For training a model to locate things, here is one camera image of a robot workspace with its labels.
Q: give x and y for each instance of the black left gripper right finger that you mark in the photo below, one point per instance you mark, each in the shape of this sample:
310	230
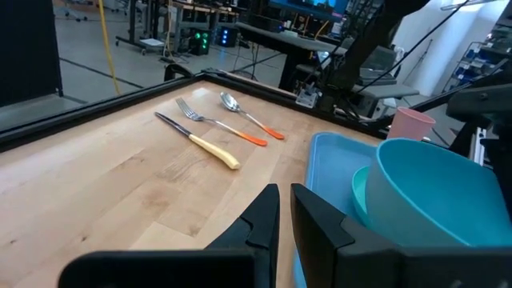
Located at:
360	260

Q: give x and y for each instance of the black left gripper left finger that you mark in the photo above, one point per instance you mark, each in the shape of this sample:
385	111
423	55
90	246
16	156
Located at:
224	256

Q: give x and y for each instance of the teal plastic plate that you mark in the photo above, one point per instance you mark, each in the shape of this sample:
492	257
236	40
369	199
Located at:
360	196

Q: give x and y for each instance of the light blue plastic tray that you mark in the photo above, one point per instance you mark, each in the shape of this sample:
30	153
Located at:
332	172

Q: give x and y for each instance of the blue plastic bowl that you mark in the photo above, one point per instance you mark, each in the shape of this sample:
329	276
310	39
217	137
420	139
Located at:
432	192

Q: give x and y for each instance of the pink plastic cup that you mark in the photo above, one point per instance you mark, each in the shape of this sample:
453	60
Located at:
410	124

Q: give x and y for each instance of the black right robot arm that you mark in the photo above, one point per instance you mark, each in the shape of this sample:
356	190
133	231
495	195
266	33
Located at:
360	48

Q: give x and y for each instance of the small white device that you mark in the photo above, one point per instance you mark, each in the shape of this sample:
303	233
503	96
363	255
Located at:
307	98

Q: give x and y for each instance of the grey platform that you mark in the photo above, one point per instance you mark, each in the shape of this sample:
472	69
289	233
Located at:
384	92

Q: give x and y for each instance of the black metal stand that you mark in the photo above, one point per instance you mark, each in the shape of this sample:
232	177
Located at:
492	108

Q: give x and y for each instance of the computer tower green lights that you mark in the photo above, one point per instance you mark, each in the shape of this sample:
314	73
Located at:
200	41

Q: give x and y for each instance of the computer tower blue lights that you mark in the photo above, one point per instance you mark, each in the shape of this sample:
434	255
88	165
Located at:
226	36

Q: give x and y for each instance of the dark background desk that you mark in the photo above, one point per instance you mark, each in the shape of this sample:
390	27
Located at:
280	40

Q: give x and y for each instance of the blue bin shelf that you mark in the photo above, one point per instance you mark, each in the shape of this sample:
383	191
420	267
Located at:
474	66

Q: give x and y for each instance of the black rolling stand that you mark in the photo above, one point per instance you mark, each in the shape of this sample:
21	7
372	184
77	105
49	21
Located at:
138	28

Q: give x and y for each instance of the black partition screen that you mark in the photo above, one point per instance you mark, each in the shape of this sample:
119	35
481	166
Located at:
28	48

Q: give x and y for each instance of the black table edge rail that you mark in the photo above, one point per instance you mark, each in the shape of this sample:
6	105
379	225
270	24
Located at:
80	116

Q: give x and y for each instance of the large wall display screen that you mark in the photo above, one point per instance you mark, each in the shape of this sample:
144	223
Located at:
308	7

